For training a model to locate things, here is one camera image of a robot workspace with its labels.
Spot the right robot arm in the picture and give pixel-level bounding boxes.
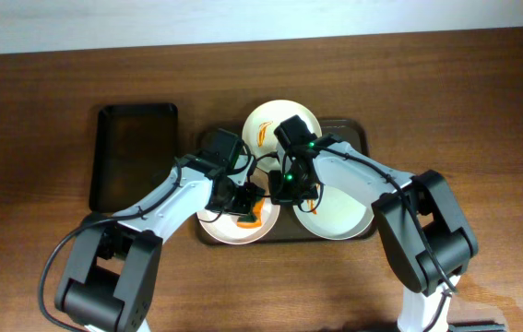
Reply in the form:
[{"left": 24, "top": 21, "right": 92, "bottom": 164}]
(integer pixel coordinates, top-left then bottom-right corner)
[{"left": 269, "top": 116, "right": 479, "bottom": 331}]

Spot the green and orange sponge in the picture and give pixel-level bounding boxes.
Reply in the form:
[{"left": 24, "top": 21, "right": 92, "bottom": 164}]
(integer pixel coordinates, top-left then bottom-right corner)
[{"left": 236, "top": 197, "right": 265, "bottom": 229}]

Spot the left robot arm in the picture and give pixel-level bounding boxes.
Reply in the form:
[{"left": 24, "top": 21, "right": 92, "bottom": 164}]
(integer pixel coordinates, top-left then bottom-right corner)
[{"left": 54, "top": 129, "right": 255, "bottom": 331}]

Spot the small black tray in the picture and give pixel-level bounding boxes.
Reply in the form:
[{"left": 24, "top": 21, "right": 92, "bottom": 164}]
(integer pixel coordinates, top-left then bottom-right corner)
[{"left": 89, "top": 103, "right": 178, "bottom": 213}]

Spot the pale green plate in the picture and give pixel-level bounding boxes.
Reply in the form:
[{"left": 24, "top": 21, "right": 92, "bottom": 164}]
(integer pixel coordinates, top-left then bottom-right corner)
[{"left": 293, "top": 185, "right": 373, "bottom": 240}]

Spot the large brown serving tray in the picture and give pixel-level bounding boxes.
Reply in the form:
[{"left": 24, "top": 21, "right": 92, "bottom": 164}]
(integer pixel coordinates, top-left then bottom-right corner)
[{"left": 194, "top": 118, "right": 377, "bottom": 246}]

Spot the white plate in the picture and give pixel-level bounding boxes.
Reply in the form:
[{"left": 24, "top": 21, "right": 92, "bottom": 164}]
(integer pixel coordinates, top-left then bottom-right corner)
[{"left": 196, "top": 184, "right": 280, "bottom": 245}]

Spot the cream plate top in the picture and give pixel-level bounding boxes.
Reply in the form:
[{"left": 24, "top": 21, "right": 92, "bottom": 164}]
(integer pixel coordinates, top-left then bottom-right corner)
[{"left": 242, "top": 100, "right": 322, "bottom": 158}]

